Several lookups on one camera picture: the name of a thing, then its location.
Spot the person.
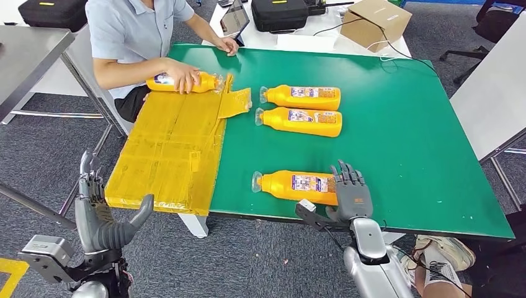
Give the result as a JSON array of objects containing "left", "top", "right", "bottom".
[
  {"left": 85, "top": 0, "right": 240, "bottom": 124},
  {"left": 400, "top": 201, "right": 526, "bottom": 298}
]

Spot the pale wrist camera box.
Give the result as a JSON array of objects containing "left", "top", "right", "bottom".
[
  {"left": 17, "top": 235, "right": 83, "bottom": 284},
  {"left": 295, "top": 199, "right": 350, "bottom": 231}
]

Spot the black tablet on stand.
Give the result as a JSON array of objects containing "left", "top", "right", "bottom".
[{"left": 220, "top": 0, "right": 251, "bottom": 47}]

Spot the yellow floor marking tape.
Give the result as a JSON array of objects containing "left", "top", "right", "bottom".
[{"left": 0, "top": 258, "right": 30, "bottom": 298}]

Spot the orange detergent bottle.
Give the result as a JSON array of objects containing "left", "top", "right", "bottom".
[
  {"left": 146, "top": 71, "right": 225, "bottom": 94},
  {"left": 254, "top": 107, "right": 343, "bottom": 138},
  {"left": 259, "top": 84, "right": 342, "bottom": 112},
  {"left": 251, "top": 169, "right": 339, "bottom": 207}
]

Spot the black cable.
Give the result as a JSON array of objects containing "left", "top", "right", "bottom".
[{"left": 313, "top": 17, "right": 437, "bottom": 74}]

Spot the green table mat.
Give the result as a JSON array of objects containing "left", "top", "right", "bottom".
[{"left": 167, "top": 43, "right": 515, "bottom": 240}]

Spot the yellow taped cardboard sheet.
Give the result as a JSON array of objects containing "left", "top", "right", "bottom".
[{"left": 104, "top": 73, "right": 252, "bottom": 217}]

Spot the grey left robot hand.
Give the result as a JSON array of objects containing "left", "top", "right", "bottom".
[{"left": 75, "top": 148, "right": 155, "bottom": 254}]

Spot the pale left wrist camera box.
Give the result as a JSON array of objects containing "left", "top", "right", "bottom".
[{"left": 17, "top": 235, "right": 83, "bottom": 284}]

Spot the person's right hand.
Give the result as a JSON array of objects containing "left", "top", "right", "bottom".
[{"left": 164, "top": 61, "right": 202, "bottom": 94}]

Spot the steel table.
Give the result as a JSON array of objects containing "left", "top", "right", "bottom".
[{"left": 0, "top": 25, "right": 128, "bottom": 230}]

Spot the brown cardboard box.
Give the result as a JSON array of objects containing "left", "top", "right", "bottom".
[{"left": 340, "top": 0, "right": 413, "bottom": 53}]

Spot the pale grey table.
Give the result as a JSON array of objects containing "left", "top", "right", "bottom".
[{"left": 450, "top": 10, "right": 526, "bottom": 210}]

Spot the black office chair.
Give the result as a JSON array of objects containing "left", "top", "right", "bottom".
[{"left": 439, "top": 0, "right": 526, "bottom": 85}]

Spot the white cable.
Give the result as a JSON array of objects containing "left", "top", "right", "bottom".
[{"left": 365, "top": 40, "right": 396, "bottom": 63}]

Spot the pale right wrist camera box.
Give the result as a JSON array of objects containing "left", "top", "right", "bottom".
[{"left": 295, "top": 199, "right": 350, "bottom": 231}]

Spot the black carrying case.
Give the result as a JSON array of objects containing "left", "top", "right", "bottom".
[
  {"left": 251, "top": 0, "right": 310, "bottom": 34},
  {"left": 18, "top": 0, "right": 89, "bottom": 33}
]

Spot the white table leg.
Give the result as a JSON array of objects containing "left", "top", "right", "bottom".
[
  {"left": 382, "top": 231, "right": 406, "bottom": 245},
  {"left": 177, "top": 213, "right": 210, "bottom": 240}
]

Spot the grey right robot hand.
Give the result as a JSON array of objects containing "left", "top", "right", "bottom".
[{"left": 326, "top": 159, "right": 374, "bottom": 223}]

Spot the person's left hand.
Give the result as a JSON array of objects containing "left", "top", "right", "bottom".
[{"left": 215, "top": 36, "right": 240, "bottom": 57}]

